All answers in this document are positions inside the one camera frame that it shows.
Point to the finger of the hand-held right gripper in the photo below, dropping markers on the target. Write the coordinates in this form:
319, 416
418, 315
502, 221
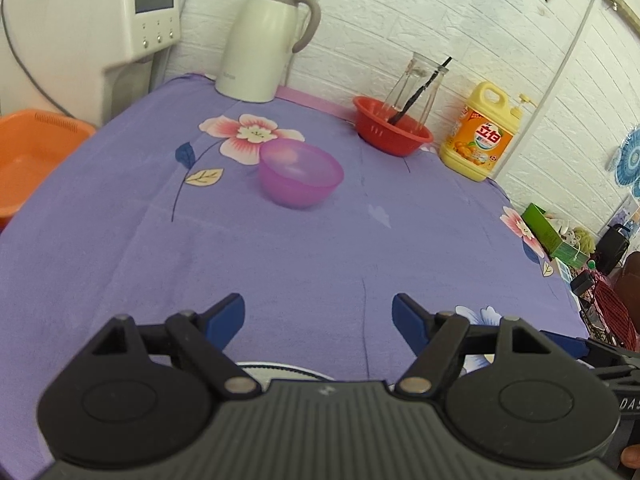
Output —
567, 344

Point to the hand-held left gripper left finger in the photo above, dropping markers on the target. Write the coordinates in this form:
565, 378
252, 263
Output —
225, 320

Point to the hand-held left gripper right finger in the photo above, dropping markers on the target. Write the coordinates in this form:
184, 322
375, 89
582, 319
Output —
411, 322

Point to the plain white plate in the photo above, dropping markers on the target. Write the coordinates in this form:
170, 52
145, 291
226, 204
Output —
280, 369

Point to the purple plastic bowl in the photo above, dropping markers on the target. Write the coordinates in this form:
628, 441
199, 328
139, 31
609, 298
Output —
300, 176

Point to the person's right hand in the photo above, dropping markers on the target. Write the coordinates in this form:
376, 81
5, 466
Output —
631, 456

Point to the dark red knit cloth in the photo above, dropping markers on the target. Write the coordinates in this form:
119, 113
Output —
617, 317

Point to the black power adapter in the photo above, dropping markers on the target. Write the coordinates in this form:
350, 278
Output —
582, 284

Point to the purple floral tablecloth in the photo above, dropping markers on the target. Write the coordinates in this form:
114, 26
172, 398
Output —
150, 260

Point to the yellow fluffy toy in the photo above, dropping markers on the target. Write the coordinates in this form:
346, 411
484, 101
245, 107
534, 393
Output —
582, 240

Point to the green box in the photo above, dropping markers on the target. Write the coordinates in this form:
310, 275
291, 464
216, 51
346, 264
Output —
542, 230

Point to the red plastic basket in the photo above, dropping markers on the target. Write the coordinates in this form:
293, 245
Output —
390, 136

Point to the yellow detergent bottle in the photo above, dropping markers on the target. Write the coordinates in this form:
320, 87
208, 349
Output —
480, 141

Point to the large blue paper fan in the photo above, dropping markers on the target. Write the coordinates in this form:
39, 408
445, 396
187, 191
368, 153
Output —
627, 157

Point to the black stick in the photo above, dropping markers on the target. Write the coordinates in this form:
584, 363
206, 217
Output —
425, 85

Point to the clear glass pitcher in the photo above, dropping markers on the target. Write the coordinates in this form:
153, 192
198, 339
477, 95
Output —
407, 75

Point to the orange plastic basin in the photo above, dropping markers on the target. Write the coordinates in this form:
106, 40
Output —
30, 160

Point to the white thermos jug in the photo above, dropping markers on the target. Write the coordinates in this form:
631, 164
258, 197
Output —
260, 35

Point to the white water dispenser with screen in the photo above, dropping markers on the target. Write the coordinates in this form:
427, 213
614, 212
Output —
65, 25

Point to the wall poster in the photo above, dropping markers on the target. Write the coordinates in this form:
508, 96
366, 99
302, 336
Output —
627, 212

